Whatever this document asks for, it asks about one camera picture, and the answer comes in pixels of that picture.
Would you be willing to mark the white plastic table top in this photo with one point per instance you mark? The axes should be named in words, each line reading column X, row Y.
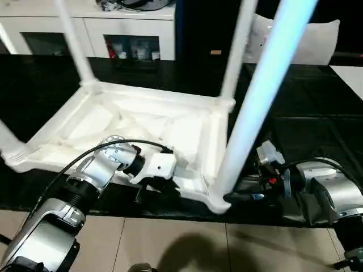
column 184, row 127

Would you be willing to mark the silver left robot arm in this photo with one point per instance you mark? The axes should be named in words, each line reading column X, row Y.
column 93, row 170

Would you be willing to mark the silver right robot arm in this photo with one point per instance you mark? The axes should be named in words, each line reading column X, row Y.
column 331, row 184

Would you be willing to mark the black work mat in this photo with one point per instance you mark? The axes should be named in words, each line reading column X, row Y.
column 312, row 113

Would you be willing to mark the white flat board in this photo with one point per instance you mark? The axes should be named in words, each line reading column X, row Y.
column 348, row 79

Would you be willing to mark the grey cushion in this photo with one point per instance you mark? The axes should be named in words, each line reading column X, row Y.
column 312, row 42

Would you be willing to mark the white sideboard with glass doors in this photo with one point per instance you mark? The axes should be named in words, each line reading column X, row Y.
column 127, row 22

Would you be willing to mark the grey rounded bag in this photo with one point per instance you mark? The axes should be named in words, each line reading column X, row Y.
column 150, row 3

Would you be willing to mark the dark clutter pile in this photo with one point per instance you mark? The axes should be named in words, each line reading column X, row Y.
column 109, row 4

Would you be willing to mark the white door frame post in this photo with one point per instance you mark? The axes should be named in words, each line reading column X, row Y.
column 7, row 39

